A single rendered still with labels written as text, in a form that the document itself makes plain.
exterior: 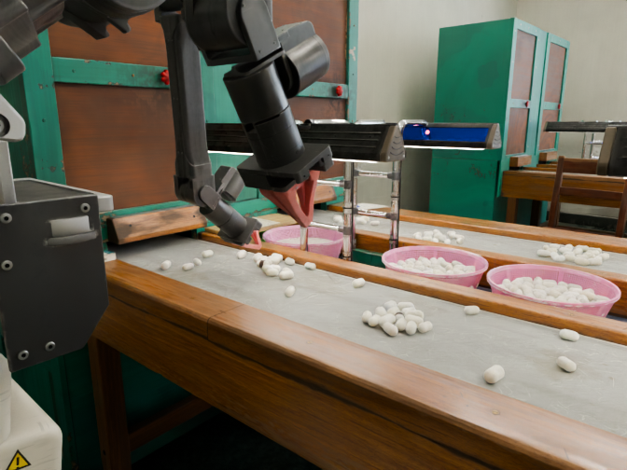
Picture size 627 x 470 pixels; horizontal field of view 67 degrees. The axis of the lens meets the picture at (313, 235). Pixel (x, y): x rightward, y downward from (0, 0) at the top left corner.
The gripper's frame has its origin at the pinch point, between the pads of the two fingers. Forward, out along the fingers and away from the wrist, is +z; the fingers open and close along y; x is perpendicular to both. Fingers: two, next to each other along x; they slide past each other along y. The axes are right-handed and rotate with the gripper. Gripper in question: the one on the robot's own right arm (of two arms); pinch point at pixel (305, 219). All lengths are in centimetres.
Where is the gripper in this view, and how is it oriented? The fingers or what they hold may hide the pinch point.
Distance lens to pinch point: 60.4
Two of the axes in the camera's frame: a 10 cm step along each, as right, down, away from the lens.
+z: 3.0, 7.9, 5.4
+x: -5.9, 6.0, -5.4
